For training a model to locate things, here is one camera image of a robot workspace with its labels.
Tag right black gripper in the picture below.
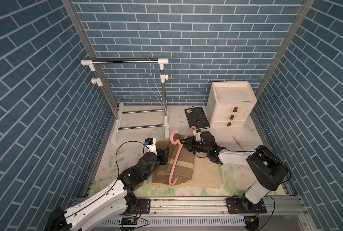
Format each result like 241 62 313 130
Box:
179 136 210 155

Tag pink plastic hanger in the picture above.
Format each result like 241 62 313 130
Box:
168 131 195 186

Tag beige scarf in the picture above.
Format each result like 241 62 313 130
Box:
156 155 224 190

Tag blue wire hanger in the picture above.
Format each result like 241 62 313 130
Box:
140 58 167 113

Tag brown plaid scarf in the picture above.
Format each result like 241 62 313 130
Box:
152 140 195 187

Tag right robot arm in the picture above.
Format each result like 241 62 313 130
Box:
170 131 290 216

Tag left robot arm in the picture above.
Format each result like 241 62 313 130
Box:
44 148 169 231

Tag black notebook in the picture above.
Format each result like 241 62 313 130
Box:
184 107 210 130

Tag white drawer cabinet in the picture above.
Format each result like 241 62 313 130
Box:
206 81 257 128

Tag metal clothes rack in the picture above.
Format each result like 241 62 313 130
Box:
81 58 170 143

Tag small black electronics board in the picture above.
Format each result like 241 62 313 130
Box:
119 217 138 227

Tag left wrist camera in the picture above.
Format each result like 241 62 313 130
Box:
144 138 157 156

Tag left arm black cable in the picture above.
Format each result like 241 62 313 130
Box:
115 141 149 180

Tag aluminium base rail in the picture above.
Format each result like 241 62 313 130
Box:
102 195 316 231

